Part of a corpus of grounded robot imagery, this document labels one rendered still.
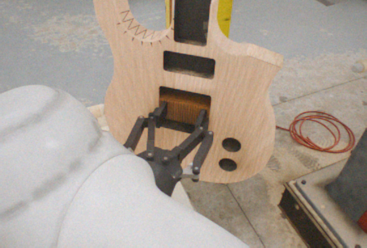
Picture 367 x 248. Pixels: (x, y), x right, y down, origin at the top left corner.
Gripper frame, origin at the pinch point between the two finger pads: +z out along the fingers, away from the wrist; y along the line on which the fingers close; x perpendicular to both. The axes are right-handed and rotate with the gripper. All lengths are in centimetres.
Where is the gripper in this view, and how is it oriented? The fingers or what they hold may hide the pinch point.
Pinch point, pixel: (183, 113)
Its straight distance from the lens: 60.1
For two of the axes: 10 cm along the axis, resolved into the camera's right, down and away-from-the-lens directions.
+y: 9.6, 2.1, -2.0
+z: 2.8, -5.8, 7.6
